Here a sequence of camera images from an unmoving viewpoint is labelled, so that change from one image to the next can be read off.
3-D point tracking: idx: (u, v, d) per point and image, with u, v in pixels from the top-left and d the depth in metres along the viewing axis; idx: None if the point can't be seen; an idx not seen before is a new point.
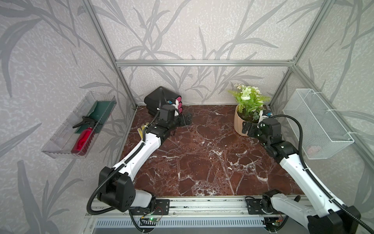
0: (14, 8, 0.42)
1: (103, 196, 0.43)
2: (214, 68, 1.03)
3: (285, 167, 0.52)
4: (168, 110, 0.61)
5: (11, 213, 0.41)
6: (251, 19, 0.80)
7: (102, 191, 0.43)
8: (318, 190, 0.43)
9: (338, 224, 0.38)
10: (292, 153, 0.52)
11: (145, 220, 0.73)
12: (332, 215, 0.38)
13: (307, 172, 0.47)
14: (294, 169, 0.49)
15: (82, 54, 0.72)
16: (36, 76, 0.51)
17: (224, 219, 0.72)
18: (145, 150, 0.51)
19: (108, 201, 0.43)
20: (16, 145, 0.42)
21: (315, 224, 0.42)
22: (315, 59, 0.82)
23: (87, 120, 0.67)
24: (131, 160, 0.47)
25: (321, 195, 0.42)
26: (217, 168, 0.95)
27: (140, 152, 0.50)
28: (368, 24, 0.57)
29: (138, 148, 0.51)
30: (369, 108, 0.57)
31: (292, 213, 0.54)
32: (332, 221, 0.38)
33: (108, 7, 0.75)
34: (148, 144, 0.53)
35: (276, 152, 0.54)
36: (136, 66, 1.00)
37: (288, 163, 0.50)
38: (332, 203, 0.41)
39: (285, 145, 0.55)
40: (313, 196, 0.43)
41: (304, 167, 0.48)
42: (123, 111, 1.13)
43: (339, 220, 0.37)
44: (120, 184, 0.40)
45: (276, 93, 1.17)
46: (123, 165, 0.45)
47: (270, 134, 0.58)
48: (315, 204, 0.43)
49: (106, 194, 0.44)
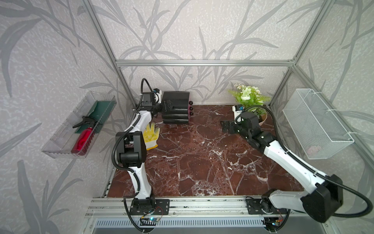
0: (14, 8, 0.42)
1: (123, 157, 0.54)
2: (214, 68, 1.03)
3: (270, 155, 0.54)
4: (150, 93, 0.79)
5: (11, 213, 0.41)
6: (251, 19, 0.80)
7: (120, 151, 0.53)
8: (303, 168, 0.46)
9: (327, 195, 0.40)
10: (272, 140, 0.55)
11: (145, 220, 0.73)
12: (319, 187, 0.41)
13: (289, 154, 0.50)
14: (276, 154, 0.51)
15: (82, 54, 0.72)
16: (36, 76, 0.51)
17: (224, 219, 0.72)
18: (144, 119, 0.67)
19: (128, 159, 0.54)
20: (16, 145, 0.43)
21: (309, 203, 0.44)
22: (315, 59, 0.82)
23: (87, 120, 0.67)
24: (137, 124, 0.60)
25: (306, 172, 0.45)
26: (217, 168, 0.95)
27: (140, 121, 0.62)
28: (368, 24, 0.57)
29: (138, 119, 0.63)
30: (369, 108, 0.57)
31: (289, 203, 0.55)
32: (322, 194, 0.40)
33: (108, 7, 0.75)
34: (143, 114, 0.67)
35: (259, 144, 0.56)
36: (137, 66, 1.00)
37: (270, 150, 0.53)
38: (316, 176, 0.43)
39: (264, 135, 0.57)
40: (300, 176, 0.46)
41: (285, 150, 0.51)
42: (123, 111, 1.13)
43: (327, 191, 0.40)
44: (136, 139, 0.53)
45: (276, 93, 1.17)
46: (133, 127, 0.58)
47: (250, 127, 0.60)
48: (304, 182, 0.45)
49: (124, 154, 0.54)
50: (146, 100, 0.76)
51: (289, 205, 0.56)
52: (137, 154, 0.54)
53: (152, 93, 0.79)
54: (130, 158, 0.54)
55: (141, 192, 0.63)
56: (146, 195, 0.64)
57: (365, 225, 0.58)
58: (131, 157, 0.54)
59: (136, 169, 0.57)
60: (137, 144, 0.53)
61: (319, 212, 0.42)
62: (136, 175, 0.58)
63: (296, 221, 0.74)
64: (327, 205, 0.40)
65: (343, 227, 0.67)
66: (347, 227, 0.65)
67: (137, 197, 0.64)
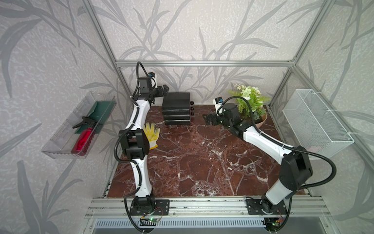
0: (14, 8, 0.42)
1: (128, 151, 0.58)
2: (214, 68, 1.03)
3: (248, 139, 0.61)
4: (147, 78, 0.74)
5: (11, 213, 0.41)
6: (251, 20, 0.80)
7: (124, 147, 0.57)
8: (273, 144, 0.52)
9: (292, 163, 0.45)
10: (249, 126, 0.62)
11: (145, 221, 0.74)
12: (287, 157, 0.46)
13: (263, 135, 0.56)
14: (252, 137, 0.58)
15: (82, 54, 0.72)
16: (36, 77, 0.51)
17: (224, 220, 0.72)
18: (143, 110, 0.65)
19: (133, 152, 0.58)
20: (16, 146, 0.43)
21: (283, 174, 0.48)
22: (315, 59, 0.82)
23: (87, 121, 0.67)
24: (136, 120, 0.60)
25: (275, 146, 0.51)
26: (217, 168, 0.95)
27: (140, 114, 0.62)
28: (367, 24, 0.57)
29: (137, 112, 0.63)
30: (369, 108, 0.57)
31: (278, 189, 0.57)
32: (289, 162, 0.45)
33: (108, 8, 0.75)
34: (142, 106, 0.65)
35: (239, 131, 0.63)
36: (137, 66, 1.00)
37: (247, 135, 0.60)
38: (285, 148, 0.49)
39: (243, 123, 0.64)
40: (272, 151, 0.51)
41: (259, 132, 0.58)
42: (123, 111, 1.13)
43: (293, 160, 0.45)
44: (140, 136, 0.55)
45: (276, 93, 1.17)
46: (133, 124, 0.58)
47: (230, 117, 0.67)
48: (276, 157, 0.50)
49: (129, 147, 0.58)
50: (143, 86, 0.73)
51: (280, 193, 0.58)
52: (141, 148, 0.58)
53: (148, 79, 0.74)
54: (135, 152, 0.58)
55: (141, 189, 0.64)
56: (146, 193, 0.65)
57: (365, 225, 0.58)
58: (136, 150, 0.58)
59: (139, 162, 0.60)
60: (140, 140, 0.56)
61: (291, 181, 0.47)
62: (139, 167, 0.61)
63: (296, 221, 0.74)
64: (296, 173, 0.46)
65: (343, 227, 0.67)
66: (347, 227, 0.65)
67: (138, 194, 0.65)
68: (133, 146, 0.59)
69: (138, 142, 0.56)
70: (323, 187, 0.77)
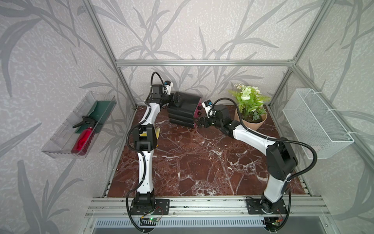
0: (14, 8, 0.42)
1: (138, 143, 0.66)
2: (214, 68, 1.03)
3: (238, 137, 0.65)
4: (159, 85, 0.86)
5: (11, 213, 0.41)
6: (251, 19, 0.80)
7: (136, 139, 0.66)
8: (258, 137, 0.56)
9: (276, 151, 0.49)
10: (237, 125, 0.67)
11: (145, 220, 0.73)
12: (271, 148, 0.50)
13: (250, 130, 0.61)
14: (240, 133, 0.63)
15: (82, 54, 0.72)
16: (36, 76, 0.51)
17: (224, 219, 0.72)
18: (154, 111, 0.75)
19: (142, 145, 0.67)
20: (16, 145, 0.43)
21: (271, 165, 0.51)
22: (315, 59, 0.82)
23: (87, 120, 0.67)
24: (148, 117, 0.70)
25: (261, 140, 0.55)
26: (216, 168, 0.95)
27: (151, 114, 0.72)
28: (367, 24, 0.58)
29: (149, 111, 0.73)
30: (369, 108, 0.57)
31: (274, 185, 0.58)
32: (271, 152, 0.49)
33: (108, 7, 0.75)
34: (154, 107, 0.76)
35: (229, 130, 0.68)
36: (137, 65, 1.00)
37: (237, 132, 0.64)
38: (269, 140, 0.54)
39: (233, 123, 0.69)
40: (259, 145, 0.55)
41: (246, 128, 0.63)
42: (123, 111, 1.13)
43: (275, 149, 0.49)
44: (148, 129, 0.64)
45: (276, 93, 1.17)
46: (145, 120, 0.68)
47: (221, 118, 0.71)
48: (262, 149, 0.54)
49: (139, 141, 0.66)
50: (155, 92, 0.85)
51: (274, 188, 0.59)
52: (149, 142, 0.67)
53: (160, 86, 0.86)
54: (143, 145, 0.67)
55: (144, 184, 0.67)
56: (148, 189, 0.67)
57: (364, 224, 0.58)
58: (144, 143, 0.66)
59: (146, 154, 0.67)
60: (149, 134, 0.65)
61: (278, 170, 0.49)
62: (145, 160, 0.67)
63: (295, 220, 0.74)
64: (280, 161, 0.49)
65: (343, 227, 0.67)
66: (347, 227, 0.65)
67: (140, 190, 0.66)
68: (143, 140, 0.67)
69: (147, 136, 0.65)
70: (323, 187, 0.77)
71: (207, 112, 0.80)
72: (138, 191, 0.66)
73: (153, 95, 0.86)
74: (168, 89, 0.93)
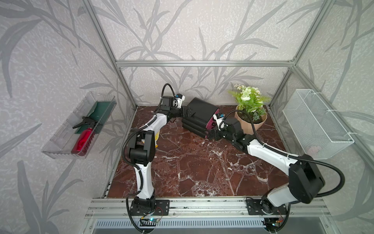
0: (14, 8, 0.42)
1: (132, 151, 0.56)
2: (214, 68, 1.03)
3: (253, 153, 0.61)
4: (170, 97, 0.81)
5: (11, 213, 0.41)
6: (251, 20, 0.80)
7: (131, 146, 0.56)
8: (278, 154, 0.51)
9: (301, 172, 0.45)
10: (252, 139, 0.62)
11: (145, 221, 0.74)
12: (294, 167, 0.45)
13: (266, 147, 0.56)
14: (256, 149, 0.58)
15: (82, 54, 0.72)
16: (36, 77, 0.51)
17: (224, 220, 0.72)
18: (159, 121, 0.68)
19: (137, 155, 0.56)
20: (16, 146, 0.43)
21: (293, 186, 0.47)
22: (315, 60, 0.83)
23: (87, 121, 0.67)
24: (151, 124, 0.62)
25: (281, 158, 0.50)
26: (217, 169, 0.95)
27: (155, 121, 0.65)
28: (367, 25, 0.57)
29: (153, 120, 0.66)
30: (369, 108, 0.57)
31: (284, 196, 0.56)
32: (296, 172, 0.44)
33: (108, 8, 0.75)
34: (160, 117, 0.69)
35: (243, 146, 0.63)
36: (137, 66, 1.00)
37: (251, 147, 0.60)
38: (290, 158, 0.48)
39: (246, 137, 0.64)
40: (278, 162, 0.50)
41: (262, 144, 0.58)
42: (123, 112, 1.13)
43: (300, 169, 0.45)
44: (147, 137, 0.55)
45: (276, 94, 1.17)
46: (147, 126, 0.60)
47: (234, 132, 0.66)
48: (283, 168, 0.49)
49: (134, 149, 0.56)
50: (165, 104, 0.80)
51: (284, 199, 0.57)
52: (145, 152, 0.56)
53: (171, 98, 0.81)
54: (139, 155, 0.56)
55: (142, 191, 0.63)
56: (147, 196, 0.64)
57: (365, 225, 0.58)
58: (140, 153, 0.56)
59: (142, 167, 0.58)
60: (147, 142, 0.55)
61: (303, 193, 0.44)
62: (140, 172, 0.59)
63: (296, 221, 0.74)
64: (305, 183, 0.44)
65: (344, 228, 0.67)
66: (348, 227, 0.65)
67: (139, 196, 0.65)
68: (139, 149, 0.56)
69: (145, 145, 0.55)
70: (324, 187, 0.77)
71: (218, 125, 0.76)
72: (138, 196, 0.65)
73: (162, 107, 0.80)
74: (179, 103, 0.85)
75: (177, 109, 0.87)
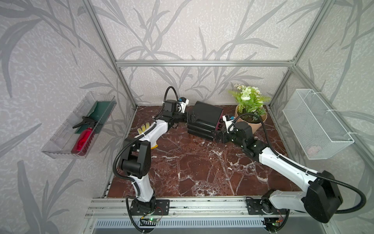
0: (14, 8, 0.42)
1: (125, 164, 0.50)
2: (214, 68, 1.03)
3: (264, 162, 0.57)
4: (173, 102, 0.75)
5: (11, 213, 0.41)
6: (251, 20, 0.80)
7: (124, 158, 0.50)
8: (295, 169, 0.48)
9: (321, 192, 0.41)
10: (264, 147, 0.58)
11: (145, 221, 0.74)
12: (313, 185, 0.42)
13: (280, 158, 0.52)
14: (270, 160, 0.55)
15: (82, 54, 0.72)
16: (36, 77, 0.51)
17: (224, 220, 0.72)
18: (158, 129, 0.62)
19: (130, 168, 0.50)
20: (16, 145, 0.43)
21: (309, 204, 0.44)
22: (315, 59, 0.82)
23: (87, 121, 0.67)
24: (148, 133, 0.57)
25: (298, 172, 0.47)
26: (217, 169, 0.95)
27: (154, 129, 0.60)
28: (368, 24, 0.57)
29: (152, 127, 0.61)
30: (369, 108, 0.57)
31: (290, 203, 0.55)
32: (316, 191, 0.41)
33: (108, 8, 0.75)
34: (159, 125, 0.64)
35: (253, 153, 0.60)
36: (137, 66, 1.00)
37: (264, 157, 0.56)
38: (308, 175, 0.45)
39: (257, 144, 0.61)
40: (294, 176, 0.47)
41: (276, 155, 0.54)
42: (123, 112, 1.13)
43: (320, 188, 0.41)
44: (142, 148, 0.49)
45: (276, 94, 1.17)
46: (143, 135, 0.55)
47: (244, 137, 0.64)
48: (298, 182, 0.46)
49: (128, 161, 0.51)
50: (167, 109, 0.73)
51: (290, 206, 0.56)
52: (138, 166, 0.50)
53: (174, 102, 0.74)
54: (131, 167, 0.50)
55: (141, 196, 0.62)
56: (146, 200, 0.63)
57: (365, 225, 0.58)
58: (133, 165, 0.50)
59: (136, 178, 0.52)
60: (141, 154, 0.49)
61: (320, 212, 0.42)
62: (135, 184, 0.56)
63: (295, 221, 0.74)
64: (325, 203, 0.42)
65: (343, 227, 0.67)
66: (348, 227, 0.65)
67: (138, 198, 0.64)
68: (133, 161, 0.51)
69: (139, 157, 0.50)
70: None
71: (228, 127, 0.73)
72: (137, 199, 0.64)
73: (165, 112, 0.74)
74: (182, 107, 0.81)
75: (180, 114, 0.81)
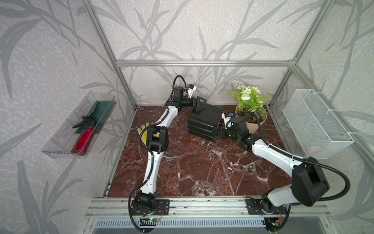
0: (14, 8, 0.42)
1: (150, 143, 0.68)
2: (214, 68, 1.03)
3: (257, 152, 0.60)
4: (180, 88, 0.86)
5: (11, 213, 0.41)
6: (251, 19, 0.80)
7: (149, 139, 0.68)
8: (282, 155, 0.51)
9: (303, 173, 0.44)
10: (257, 139, 0.62)
11: (145, 221, 0.74)
12: (297, 169, 0.45)
13: (271, 147, 0.56)
14: (261, 149, 0.58)
15: (82, 54, 0.72)
16: (36, 77, 0.51)
17: (224, 219, 0.72)
18: (170, 115, 0.75)
19: (154, 146, 0.68)
20: (16, 145, 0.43)
21: (296, 189, 0.46)
22: (315, 59, 0.82)
23: (87, 121, 0.67)
24: (164, 119, 0.72)
25: (285, 159, 0.50)
26: (217, 168, 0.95)
27: (167, 116, 0.74)
28: (367, 24, 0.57)
29: (166, 114, 0.75)
30: (369, 108, 0.57)
31: (285, 196, 0.56)
32: (299, 173, 0.44)
33: (108, 7, 0.75)
34: (172, 111, 0.78)
35: (247, 145, 0.64)
36: (137, 66, 1.00)
37: (256, 147, 0.60)
38: (294, 160, 0.48)
39: (251, 136, 0.65)
40: (282, 162, 0.50)
41: (267, 144, 0.58)
42: (123, 112, 1.13)
43: (303, 171, 0.44)
44: (162, 131, 0.66)
45: (276, 93, 1.17)
46: (160, 122, 0.70)
47: (238, 130, 0.68)
48: (285, 167, 0.50)
49: (152, 141, 0.69)
50: (176, 96, 0.86)
51: (285, 200, 0.57)
52: (160, 144, 0.68)
53: (181, 89, 0.87)
54: (155, 146, 0.68)
55: (148, 184, 0.67)
56: (150, 190, 0.67)
57: (365, 225, 0.58)
58: (156, 144, 0.68)
59: (155, 155, 0.68)
60: (161, 136, 0.66)
61: (306, 195, 0.44)
62: (153, 161, 0.68)
63: (295, 220, 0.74)
64: (308, 185, 0.44)
65: (343, 227, 0.67)
66: (348, 227, 0.65)
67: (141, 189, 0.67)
68: (155, 141, 0.69)
69: (160, 137, 0.67)
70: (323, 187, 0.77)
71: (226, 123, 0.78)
72: (140, 190, 0.67)
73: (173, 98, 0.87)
74: (190, 93, 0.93)
75: (187, 100, 0.92)
